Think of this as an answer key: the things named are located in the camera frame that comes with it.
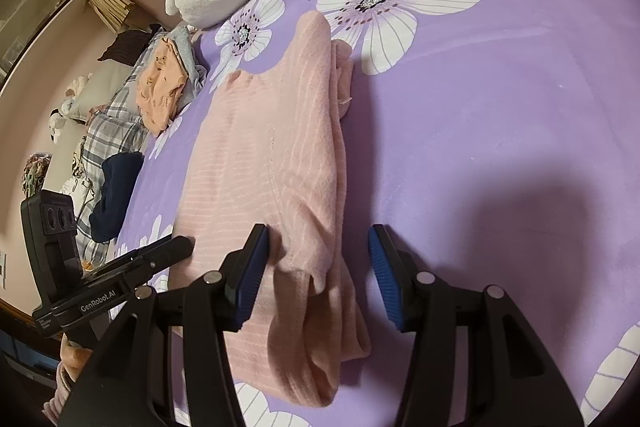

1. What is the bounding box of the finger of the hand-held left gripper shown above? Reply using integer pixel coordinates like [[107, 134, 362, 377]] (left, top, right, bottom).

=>
[[82, 236, 195, 292]]

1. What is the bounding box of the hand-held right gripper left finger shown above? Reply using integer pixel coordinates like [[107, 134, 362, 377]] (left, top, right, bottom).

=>
[[52, 223, 273, 427]]

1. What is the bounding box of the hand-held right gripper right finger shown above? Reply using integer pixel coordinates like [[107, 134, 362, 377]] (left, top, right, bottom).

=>
[[366, 224, 586, 427]]

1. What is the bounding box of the pink knit sweater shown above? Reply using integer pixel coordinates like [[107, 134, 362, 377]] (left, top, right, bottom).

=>
[[172, 12, 373, 408]]

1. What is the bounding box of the person's left forearm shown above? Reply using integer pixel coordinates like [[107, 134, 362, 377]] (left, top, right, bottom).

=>
[[42, 364, 76, 425]]

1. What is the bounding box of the person's left hand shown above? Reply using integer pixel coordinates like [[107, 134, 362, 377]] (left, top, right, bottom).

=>
[[59, 336, 98, 382]]

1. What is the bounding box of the navy blue cloth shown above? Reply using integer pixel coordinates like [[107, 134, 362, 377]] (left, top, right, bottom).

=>
[[90, 152, 146, 244]]

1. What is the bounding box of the small white plush toy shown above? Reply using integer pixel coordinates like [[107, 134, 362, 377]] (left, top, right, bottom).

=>
[[47, 107, 71, 145]]

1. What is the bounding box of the plaid cloth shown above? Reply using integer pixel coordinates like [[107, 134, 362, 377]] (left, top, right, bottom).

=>
[[75, 67, 151, 268]]

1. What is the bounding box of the orange printed folded garment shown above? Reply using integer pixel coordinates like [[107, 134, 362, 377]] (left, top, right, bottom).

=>
[[135, 38, 190, 132]]

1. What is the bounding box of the pale grey pillow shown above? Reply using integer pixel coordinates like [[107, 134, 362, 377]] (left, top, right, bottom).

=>
[[62, 62, 138, 122]]

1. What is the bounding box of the grey folded garment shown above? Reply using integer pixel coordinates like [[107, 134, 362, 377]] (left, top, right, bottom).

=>
[[145, 27, 208, 108]]

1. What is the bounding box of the purple floral bedsheet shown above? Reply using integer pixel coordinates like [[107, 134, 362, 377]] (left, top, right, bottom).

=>
[[107, 0, 640, 427]]

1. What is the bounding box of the dark brown cloth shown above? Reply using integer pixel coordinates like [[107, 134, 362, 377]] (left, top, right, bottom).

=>
[[97, 24, 166, 62]]

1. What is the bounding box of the white shelf unit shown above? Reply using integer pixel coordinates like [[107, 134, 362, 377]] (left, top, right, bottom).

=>
[[0, 0, 91, 82]]

